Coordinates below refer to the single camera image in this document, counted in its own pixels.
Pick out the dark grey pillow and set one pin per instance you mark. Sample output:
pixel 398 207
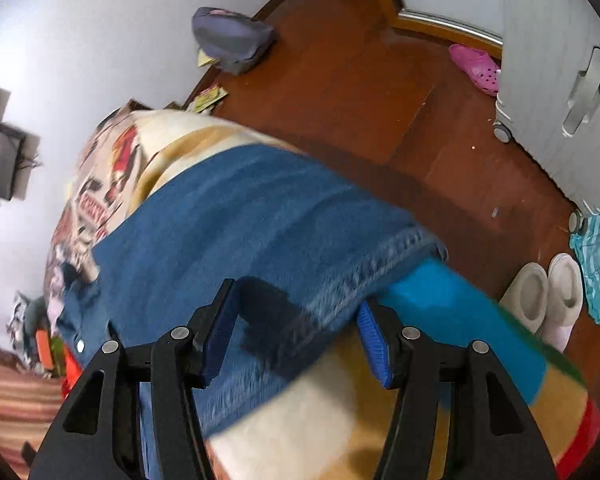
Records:
pixel 230 35

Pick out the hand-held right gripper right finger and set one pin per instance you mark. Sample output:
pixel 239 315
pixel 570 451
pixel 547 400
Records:
pixel 375 347

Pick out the small black wall monitor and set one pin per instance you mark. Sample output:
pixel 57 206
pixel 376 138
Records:
pixel 0 160

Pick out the red cloth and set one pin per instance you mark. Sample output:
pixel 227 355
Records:
pixel 72 375

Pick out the pink clog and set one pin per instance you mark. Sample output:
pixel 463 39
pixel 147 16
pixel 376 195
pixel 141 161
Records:
pixel 472 65

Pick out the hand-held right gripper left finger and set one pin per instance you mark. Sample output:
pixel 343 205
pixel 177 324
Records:
pixel 219 340

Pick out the yellow paper sheet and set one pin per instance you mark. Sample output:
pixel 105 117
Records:
pixel 206 58

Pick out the blue denim jeans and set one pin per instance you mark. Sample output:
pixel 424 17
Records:
pixel 255 220

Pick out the bed with printed cover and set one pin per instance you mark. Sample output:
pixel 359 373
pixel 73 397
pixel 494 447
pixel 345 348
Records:
pixel 105 170

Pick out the cream multicolour fleece blanket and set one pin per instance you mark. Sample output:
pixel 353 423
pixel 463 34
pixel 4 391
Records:
pixel 305 420

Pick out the clutter pile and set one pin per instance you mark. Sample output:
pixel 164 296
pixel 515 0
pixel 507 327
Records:
pixel 32 320

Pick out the white slipper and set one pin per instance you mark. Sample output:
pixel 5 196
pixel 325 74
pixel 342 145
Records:
pixel 527 295
pixel 565 295

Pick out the white ribbed suitcase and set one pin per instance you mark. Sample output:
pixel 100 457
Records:
pixel 545 85

